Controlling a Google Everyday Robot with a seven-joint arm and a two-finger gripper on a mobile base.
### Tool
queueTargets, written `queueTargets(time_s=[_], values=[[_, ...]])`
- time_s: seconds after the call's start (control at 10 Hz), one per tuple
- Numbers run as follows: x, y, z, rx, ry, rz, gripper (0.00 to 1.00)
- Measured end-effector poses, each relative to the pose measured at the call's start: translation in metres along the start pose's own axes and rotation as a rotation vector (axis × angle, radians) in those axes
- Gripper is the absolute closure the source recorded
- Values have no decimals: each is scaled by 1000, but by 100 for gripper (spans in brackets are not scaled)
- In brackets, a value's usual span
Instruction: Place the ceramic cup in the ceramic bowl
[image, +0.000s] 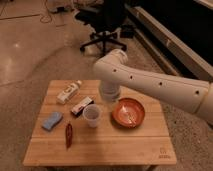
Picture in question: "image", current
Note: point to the black office chair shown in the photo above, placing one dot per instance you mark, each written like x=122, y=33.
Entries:
x=104, y=18

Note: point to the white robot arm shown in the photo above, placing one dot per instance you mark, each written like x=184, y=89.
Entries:
x=190, y=95

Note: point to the red chili pepper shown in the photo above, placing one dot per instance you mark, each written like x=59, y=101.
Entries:
x=68, y=135

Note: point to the blue sponge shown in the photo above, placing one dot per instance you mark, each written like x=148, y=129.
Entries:
x=50, y=122

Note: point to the orange ceramic bowl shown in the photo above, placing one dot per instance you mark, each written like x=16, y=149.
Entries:
x=128, y=112

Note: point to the wooden table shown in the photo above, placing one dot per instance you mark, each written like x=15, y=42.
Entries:
x=108, y=143

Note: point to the white bottle lying down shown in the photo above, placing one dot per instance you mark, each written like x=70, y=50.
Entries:
x=64, y=96

